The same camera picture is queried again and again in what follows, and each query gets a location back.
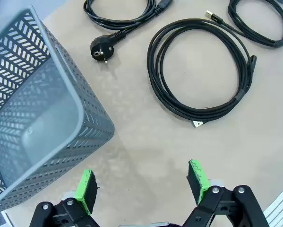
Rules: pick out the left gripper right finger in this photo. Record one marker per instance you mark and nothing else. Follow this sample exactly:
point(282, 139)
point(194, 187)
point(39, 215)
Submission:
point(199, 179)

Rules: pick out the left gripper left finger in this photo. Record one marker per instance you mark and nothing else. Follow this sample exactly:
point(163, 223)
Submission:
point(83, 189)

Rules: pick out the grey perforated plastic basket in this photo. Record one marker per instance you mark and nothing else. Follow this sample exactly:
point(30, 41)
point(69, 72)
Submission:
point(37, 132)

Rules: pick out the aluminium table frame rail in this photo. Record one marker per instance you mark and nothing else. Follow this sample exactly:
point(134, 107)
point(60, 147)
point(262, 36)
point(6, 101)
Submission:
point(280, 212)

